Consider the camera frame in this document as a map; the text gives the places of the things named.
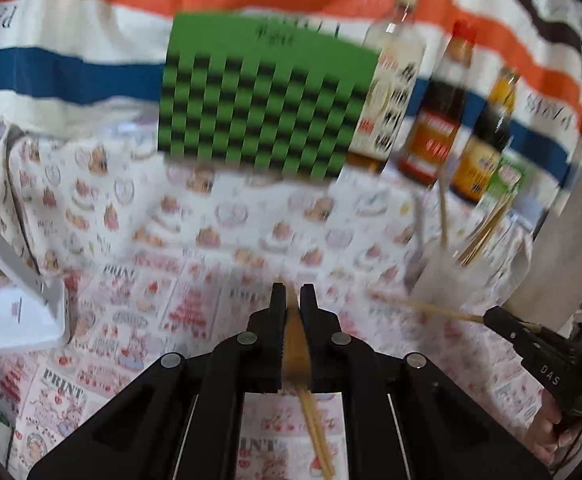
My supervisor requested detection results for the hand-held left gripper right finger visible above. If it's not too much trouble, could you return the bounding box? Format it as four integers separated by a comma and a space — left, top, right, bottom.
298, 283, 552, 480

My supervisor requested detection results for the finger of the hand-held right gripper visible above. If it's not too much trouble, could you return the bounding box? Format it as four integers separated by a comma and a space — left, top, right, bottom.
483, 306, 582, 413

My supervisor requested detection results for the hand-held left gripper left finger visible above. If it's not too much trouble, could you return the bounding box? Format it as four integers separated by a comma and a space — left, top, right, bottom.
27, 282, 288, 480

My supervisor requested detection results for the wooden chopstick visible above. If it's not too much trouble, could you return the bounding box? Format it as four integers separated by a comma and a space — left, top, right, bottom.
463, 192, 516, 267
368, 291, 489, 323
283, 305, 338, 480
457, 195, 512, 265
278, 277, 329, 480

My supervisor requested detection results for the white utensil cup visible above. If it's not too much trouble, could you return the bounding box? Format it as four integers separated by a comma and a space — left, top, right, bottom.
410, 244, 498, 312

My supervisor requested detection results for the person's right hand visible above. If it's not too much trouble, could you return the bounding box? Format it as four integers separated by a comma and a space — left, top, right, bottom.
530, 389, 582, 467

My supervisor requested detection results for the printed tablecloth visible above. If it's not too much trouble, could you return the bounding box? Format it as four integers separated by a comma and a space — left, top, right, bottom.
0, 120, 562, 480

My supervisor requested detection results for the small green carton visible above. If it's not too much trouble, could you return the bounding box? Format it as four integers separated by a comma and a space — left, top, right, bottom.
476, 157, 529, 221

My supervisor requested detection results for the yellow-cap dark sauce bottle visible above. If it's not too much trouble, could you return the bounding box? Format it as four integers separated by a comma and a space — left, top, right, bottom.
451, 67, 519, 206

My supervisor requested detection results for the red-cap sauce bottle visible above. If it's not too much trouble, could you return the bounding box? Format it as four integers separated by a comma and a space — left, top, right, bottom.
398, 20, 478, 186

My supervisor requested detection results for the green checkered box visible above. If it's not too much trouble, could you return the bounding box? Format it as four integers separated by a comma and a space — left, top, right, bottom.
157, 10, 382, 181

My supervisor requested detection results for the clear liquor bottle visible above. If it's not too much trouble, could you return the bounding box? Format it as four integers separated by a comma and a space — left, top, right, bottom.
348, 0, 426, 161

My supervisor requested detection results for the white lamp stand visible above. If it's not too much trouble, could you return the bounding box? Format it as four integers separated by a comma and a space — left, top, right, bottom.
0, 277, 70, 353

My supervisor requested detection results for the striped blanket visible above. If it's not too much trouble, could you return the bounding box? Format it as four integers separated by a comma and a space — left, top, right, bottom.
0, 0, 582, 211

